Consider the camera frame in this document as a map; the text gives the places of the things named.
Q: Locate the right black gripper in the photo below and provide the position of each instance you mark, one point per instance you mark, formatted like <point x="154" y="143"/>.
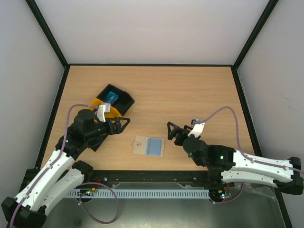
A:
<point x="178" y="135"/>

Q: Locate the black bin far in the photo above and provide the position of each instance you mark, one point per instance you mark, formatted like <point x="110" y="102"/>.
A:
<point x="119" y="99"/>

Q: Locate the blue card in bin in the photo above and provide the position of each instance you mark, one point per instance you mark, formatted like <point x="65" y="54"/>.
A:
<point x="111" y="97"/>

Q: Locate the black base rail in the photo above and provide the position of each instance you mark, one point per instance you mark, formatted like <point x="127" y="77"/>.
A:
<point x="193" y="178"/>

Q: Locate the black enclosure frame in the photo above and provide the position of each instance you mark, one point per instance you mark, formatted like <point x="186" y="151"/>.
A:
<point x="176" y="58"/>

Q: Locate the translucent plastic card holder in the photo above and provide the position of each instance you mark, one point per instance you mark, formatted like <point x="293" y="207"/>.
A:
<point x="139" y="145"/>

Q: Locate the white slotted cable duct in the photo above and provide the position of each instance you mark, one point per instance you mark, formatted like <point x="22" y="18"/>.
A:
<point x="140" y="194"/>

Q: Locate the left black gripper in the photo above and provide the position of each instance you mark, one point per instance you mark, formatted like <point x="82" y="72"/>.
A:
<point x="118" y="123"/>

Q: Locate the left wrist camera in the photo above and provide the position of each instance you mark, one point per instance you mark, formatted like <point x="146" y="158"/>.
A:
<point x="104" y="108"/>

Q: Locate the black bin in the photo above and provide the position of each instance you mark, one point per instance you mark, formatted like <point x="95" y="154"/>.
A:
<point x="119" y="99"/>
<point x="94" y="144"/>

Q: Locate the yellow bin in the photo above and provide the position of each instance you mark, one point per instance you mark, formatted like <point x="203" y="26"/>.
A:
<point x="113" y="112"/>

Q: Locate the light blue card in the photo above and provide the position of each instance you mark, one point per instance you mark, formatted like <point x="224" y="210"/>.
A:
<point x="154" y="146"/>

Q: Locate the black bin near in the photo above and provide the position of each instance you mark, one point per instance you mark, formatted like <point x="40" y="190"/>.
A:
<point x="94" y="144"/>

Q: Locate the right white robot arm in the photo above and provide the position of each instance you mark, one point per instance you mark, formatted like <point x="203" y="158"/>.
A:
<point x="231" y="165"/>

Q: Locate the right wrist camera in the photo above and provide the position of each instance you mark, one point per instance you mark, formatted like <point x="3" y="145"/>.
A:
<point x="197" y="125"/>

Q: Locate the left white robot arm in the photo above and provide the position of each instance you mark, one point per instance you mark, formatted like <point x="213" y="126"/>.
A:
<point x="63" y="172"/>

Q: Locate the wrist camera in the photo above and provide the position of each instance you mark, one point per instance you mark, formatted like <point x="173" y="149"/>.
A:
<point x="104" y="108"/>
<point x="197" y="125"/>

